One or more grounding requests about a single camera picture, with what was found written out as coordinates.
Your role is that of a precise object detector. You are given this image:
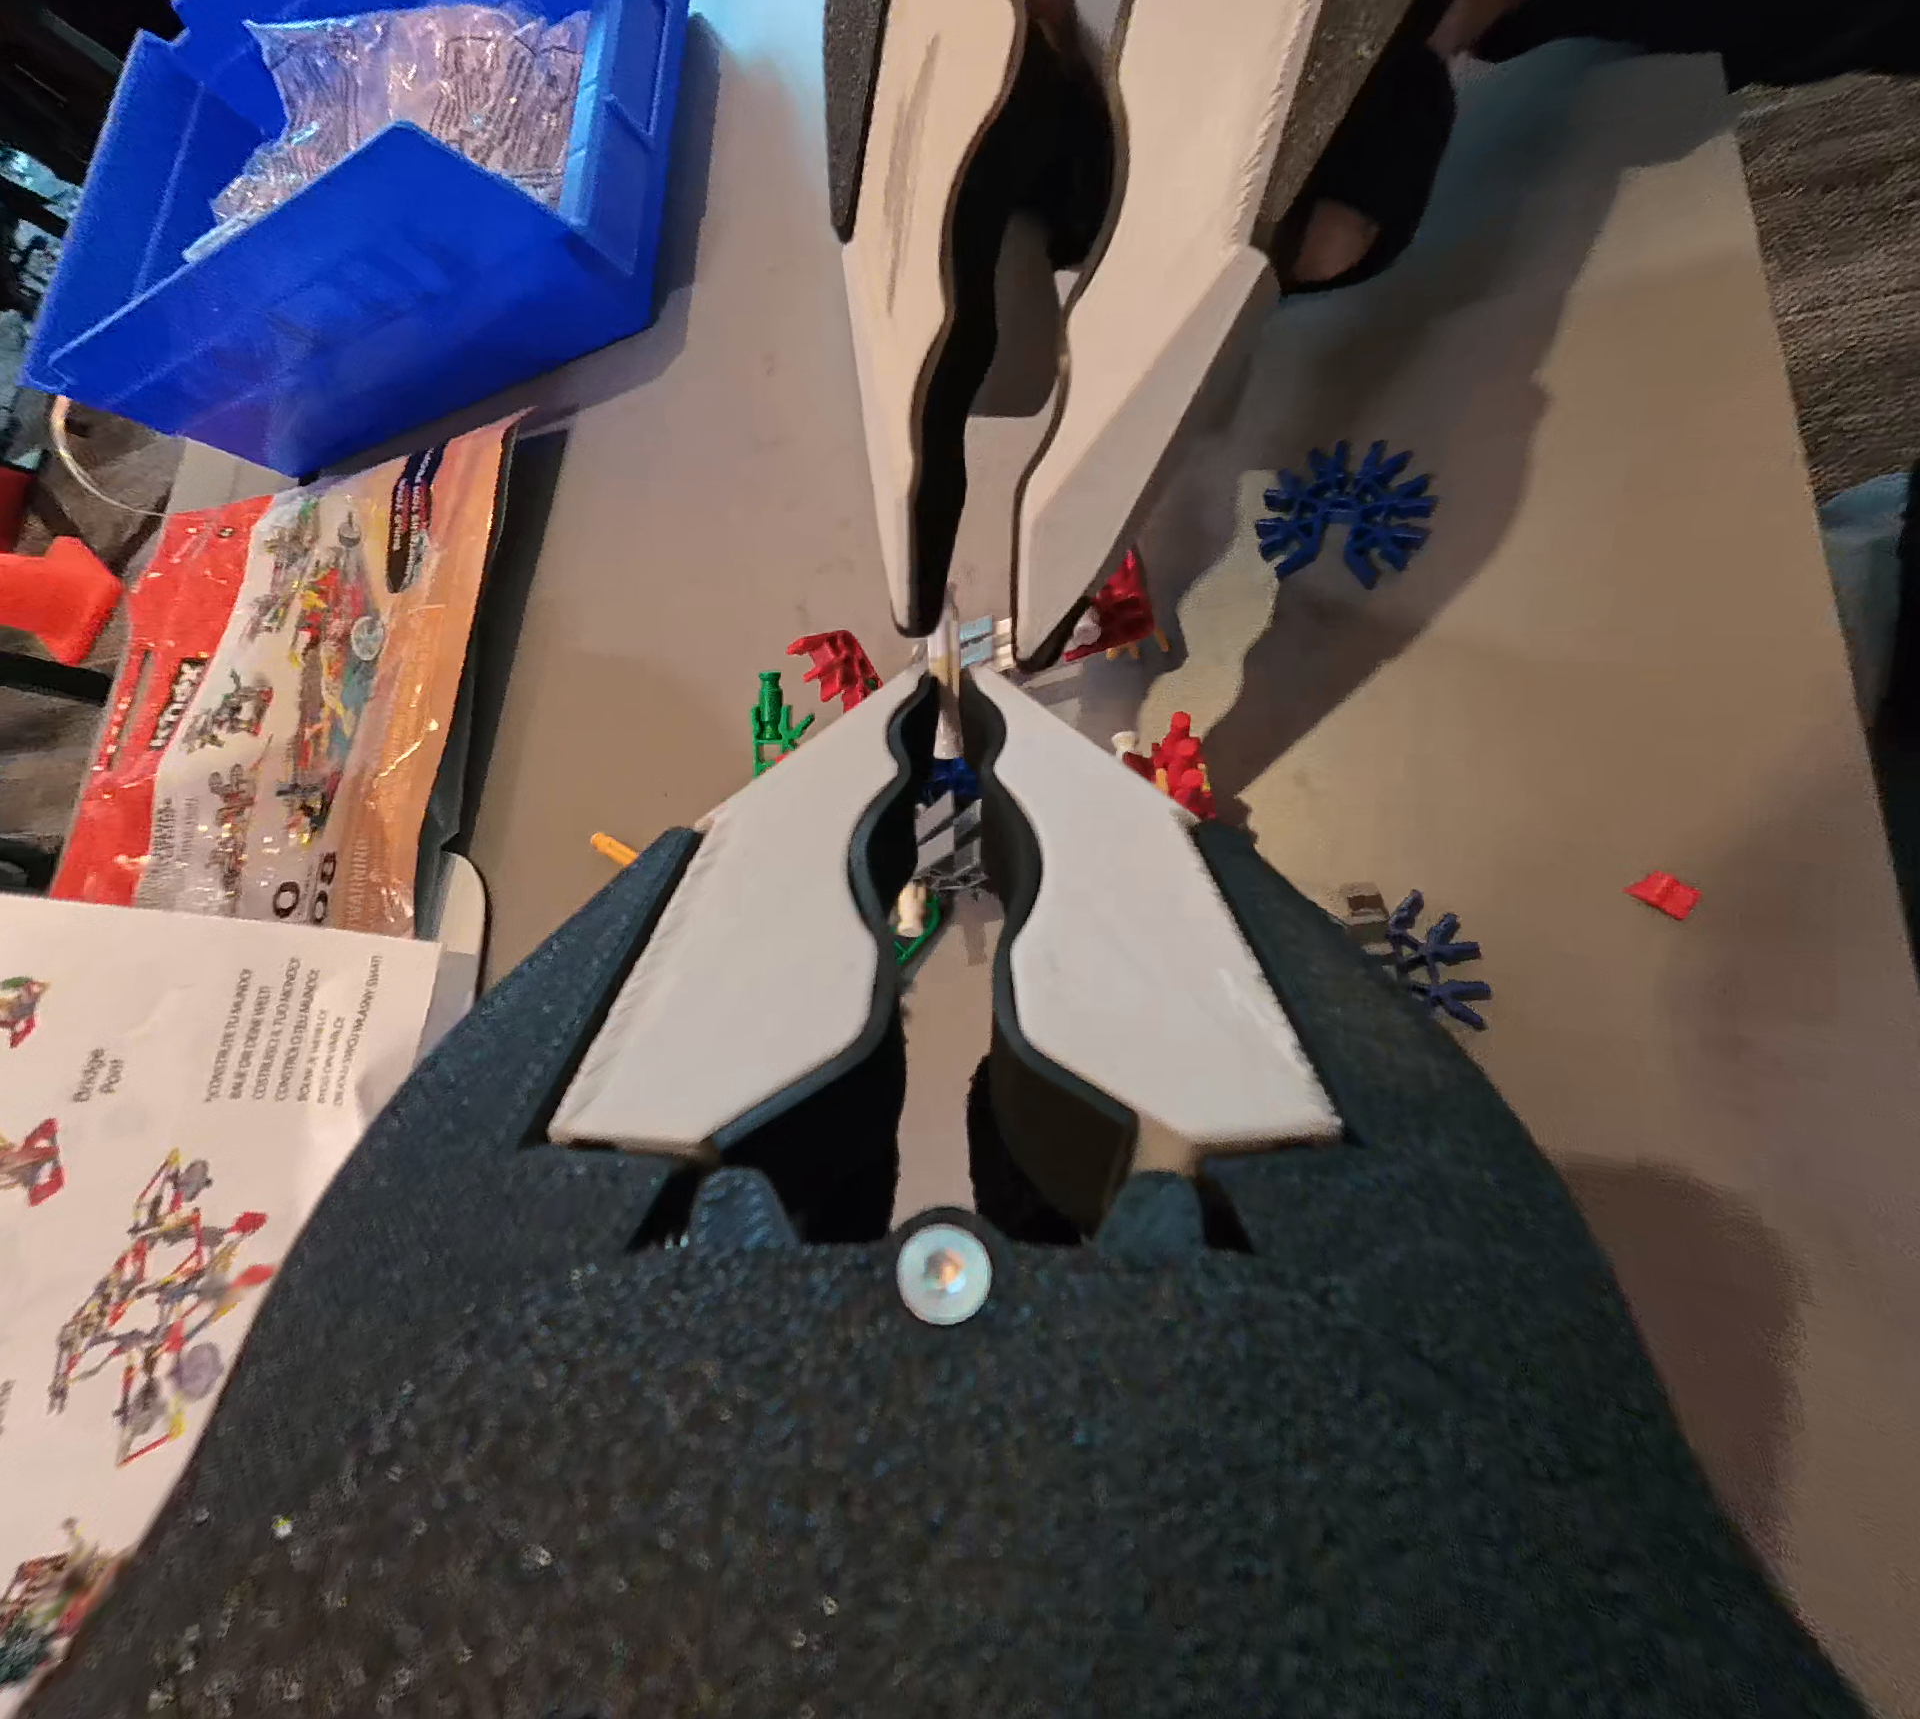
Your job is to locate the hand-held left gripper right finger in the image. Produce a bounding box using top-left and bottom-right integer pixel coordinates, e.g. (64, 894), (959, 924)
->
(966, 666), (1345, 1176)

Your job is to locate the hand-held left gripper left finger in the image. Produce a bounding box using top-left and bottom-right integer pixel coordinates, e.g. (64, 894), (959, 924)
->
(547, 670), (943, 1162)

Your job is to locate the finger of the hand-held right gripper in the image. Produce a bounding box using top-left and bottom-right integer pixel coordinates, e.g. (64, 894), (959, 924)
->
(1008, 0), (1363, 674)
(834, 0), (1039, 642)

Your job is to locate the green connector chain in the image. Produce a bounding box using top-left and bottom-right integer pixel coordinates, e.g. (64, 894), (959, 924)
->
(746, 666), (950, 974)

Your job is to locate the blue grey snowflake connector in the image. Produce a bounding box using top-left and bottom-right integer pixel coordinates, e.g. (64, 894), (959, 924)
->
(1335, 882), (1495, 1032)

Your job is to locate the white book stand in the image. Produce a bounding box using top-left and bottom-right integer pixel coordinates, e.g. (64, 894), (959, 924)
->
(413, 846), (492, 1002)

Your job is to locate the red fan connector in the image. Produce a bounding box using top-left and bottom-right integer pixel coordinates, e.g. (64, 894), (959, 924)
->
(784, 632), (885, 714)

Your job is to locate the pile of clear plastic bags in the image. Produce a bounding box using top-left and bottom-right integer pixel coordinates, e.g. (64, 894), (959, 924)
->
(187, 0), (594, 267)

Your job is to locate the small blue plastic bin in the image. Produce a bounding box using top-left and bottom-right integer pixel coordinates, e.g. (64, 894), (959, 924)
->
(23, 0), (692, 485)

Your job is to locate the toy instruction booklet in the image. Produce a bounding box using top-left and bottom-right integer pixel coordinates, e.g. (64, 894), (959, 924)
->
(0, 894), (453, 1692)

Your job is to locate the red plastic object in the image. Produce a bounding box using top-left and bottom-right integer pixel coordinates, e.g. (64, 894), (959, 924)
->
(0, 551), (126, 666)

